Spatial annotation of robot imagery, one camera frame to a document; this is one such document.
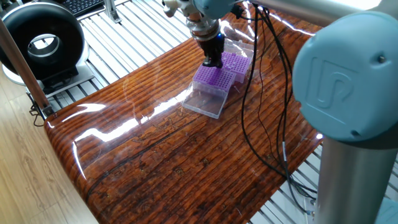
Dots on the aluminium bracket stand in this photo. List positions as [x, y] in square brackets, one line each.
[110, 9]

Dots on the brown frame post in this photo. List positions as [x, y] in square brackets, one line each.
[21, 68]

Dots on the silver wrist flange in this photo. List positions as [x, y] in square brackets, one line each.
[203, 29]

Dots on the white device base plate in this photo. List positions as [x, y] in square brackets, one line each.
[84, 73]

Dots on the white printed camera mount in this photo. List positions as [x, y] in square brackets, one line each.
[180, 6]

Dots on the purple pipette tip box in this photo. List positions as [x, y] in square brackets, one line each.
[214, 79]
[237, 63]

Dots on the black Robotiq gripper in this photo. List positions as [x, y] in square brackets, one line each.
[214, 48]

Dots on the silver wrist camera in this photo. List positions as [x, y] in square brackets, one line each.
[168, 11]

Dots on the black keyboard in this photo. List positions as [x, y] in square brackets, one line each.
[81, 6]

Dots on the wood grain table mat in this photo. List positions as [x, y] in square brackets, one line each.
[186, 161]

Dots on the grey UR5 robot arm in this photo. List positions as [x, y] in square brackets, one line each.
[342, 77]

